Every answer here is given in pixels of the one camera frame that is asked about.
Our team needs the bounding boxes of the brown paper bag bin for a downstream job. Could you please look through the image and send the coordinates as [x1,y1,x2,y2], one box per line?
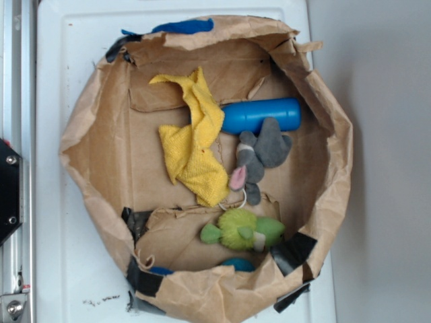
[60,15,353,322]

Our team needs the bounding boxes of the blue felt cloth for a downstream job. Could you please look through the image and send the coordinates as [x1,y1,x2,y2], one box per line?
[121,17,215,36]

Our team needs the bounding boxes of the teal blue ball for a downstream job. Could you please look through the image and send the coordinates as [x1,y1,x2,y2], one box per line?
[220,258,256,273]

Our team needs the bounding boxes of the blue plastic capsule container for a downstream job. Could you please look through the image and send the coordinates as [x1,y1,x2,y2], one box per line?
[222,98,302,135]

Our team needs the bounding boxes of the white plastic tray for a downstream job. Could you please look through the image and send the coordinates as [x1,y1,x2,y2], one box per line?
[35,0,337,323]

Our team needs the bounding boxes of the yellow microfiber cloth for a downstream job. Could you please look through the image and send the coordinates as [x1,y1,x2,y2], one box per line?
[150,68,229,207]

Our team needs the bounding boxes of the aluminium frame rail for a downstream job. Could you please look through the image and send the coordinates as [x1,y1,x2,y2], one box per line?
[1,1,37,322]

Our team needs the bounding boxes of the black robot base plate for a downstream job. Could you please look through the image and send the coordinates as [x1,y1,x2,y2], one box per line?
[0,139,23,246]

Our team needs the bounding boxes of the grey plush mouse toy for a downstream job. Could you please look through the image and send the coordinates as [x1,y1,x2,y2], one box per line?
[229,117,292,205]

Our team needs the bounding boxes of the green fuzzy plush toy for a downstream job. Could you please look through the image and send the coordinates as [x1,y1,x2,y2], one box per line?
[200,209,286,252]

